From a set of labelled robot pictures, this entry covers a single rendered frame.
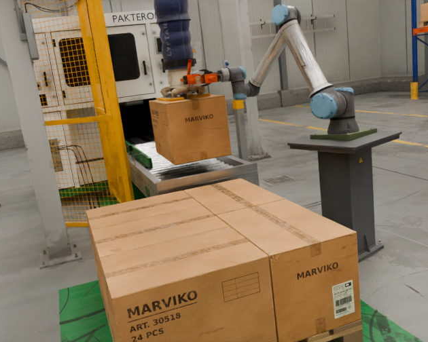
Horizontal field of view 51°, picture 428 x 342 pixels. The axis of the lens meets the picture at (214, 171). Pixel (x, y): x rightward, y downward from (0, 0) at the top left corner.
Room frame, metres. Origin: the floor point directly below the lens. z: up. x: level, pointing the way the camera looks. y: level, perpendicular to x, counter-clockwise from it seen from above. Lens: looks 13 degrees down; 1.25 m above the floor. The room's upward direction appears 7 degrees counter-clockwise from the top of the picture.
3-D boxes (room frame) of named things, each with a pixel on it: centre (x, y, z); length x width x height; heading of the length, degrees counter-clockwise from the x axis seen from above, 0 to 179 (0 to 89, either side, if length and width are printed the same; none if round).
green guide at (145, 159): (4.22, 0.78, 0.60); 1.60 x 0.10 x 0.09; 18
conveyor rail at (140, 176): (3.86, 0.72, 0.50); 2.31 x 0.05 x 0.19; 18
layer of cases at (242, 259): (2.12, 0.11, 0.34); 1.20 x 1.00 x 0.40; 18
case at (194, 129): (3.20, 0.15, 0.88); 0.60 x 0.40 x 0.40; 17
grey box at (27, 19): (3.27, 1.14, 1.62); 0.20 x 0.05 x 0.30; 18
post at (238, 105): (3.56, -0.25, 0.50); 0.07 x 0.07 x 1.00; 18
